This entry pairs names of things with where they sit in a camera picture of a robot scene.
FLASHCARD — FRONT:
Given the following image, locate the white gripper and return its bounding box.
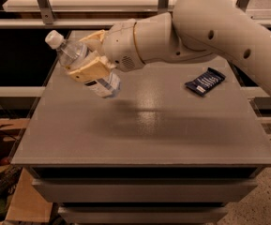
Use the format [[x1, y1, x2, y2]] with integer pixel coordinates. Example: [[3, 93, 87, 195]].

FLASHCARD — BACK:
[[65, 19, 144, 83]]

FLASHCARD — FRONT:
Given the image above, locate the clear plastic water bottle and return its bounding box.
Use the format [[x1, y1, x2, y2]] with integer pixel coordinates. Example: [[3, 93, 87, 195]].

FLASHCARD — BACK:
[[45, 30, 120, 98]]

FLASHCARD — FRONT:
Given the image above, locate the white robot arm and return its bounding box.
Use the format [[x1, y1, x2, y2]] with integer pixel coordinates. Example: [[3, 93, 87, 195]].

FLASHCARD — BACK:
[[68, 0, 271, 97]]

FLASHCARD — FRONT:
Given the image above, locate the dark blue snack wrapper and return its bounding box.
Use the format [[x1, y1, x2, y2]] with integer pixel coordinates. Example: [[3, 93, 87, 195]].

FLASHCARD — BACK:
[[185, 67, 226, 97]]

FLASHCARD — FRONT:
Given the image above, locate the upper grey drawer front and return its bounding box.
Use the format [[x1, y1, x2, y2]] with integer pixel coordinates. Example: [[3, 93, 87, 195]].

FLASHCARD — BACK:
[[32, 179, 257, 203]]

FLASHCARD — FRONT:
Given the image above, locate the grey drawer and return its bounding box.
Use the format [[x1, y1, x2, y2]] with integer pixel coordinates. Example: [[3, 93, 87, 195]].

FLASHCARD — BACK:
[[58, 207, 227, 225], [32, 179, 257, 203]]

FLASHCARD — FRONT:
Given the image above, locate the lower grey drawer front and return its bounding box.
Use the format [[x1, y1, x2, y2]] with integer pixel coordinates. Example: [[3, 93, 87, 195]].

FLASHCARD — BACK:
[[58, 207, 227, 225]]

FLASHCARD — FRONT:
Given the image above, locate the brown cardboard box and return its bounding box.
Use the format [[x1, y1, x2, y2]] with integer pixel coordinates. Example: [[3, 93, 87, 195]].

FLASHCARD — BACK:
[[6, 169, 53, 223]]

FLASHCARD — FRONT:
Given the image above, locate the metal shelf rail frame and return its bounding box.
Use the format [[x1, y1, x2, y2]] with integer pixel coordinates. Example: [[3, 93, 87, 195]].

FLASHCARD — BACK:
[[0, 0, 271, 30]]

